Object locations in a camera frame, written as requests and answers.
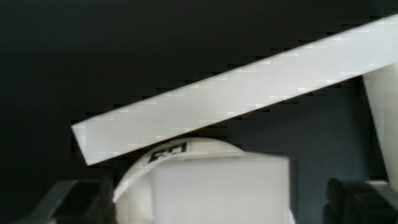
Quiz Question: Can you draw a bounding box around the white front fence bar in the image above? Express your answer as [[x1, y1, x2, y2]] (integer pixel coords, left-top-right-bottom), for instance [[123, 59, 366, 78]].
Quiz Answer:
[[71, 14, 398, 165]]

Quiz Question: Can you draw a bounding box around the white stool leg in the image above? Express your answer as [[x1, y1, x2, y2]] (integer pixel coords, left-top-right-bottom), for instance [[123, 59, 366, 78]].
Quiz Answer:
[[151, 153, 295, 224]]

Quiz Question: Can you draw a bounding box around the white round stool seat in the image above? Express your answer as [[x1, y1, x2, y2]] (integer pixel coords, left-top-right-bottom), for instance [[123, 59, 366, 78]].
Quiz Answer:
[[114, 137, 244, 224]]

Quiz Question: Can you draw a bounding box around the white fence bar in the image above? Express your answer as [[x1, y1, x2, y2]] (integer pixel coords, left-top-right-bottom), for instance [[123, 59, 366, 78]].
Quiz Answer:
[[71, 14, 398, 165], [365, 63, 398, 191]]

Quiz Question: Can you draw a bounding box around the white right fence bar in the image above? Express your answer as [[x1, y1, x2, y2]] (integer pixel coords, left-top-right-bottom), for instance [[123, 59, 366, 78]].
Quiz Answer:
[[365, 63, 398, 191]]

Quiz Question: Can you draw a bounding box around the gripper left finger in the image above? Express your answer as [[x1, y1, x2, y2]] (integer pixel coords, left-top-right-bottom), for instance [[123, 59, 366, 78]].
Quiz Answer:
[[11, 180, 116, 224]]

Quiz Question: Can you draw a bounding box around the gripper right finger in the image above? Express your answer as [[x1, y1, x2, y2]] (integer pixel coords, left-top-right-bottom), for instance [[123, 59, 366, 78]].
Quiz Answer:
[[324, 178, 398, 224]]

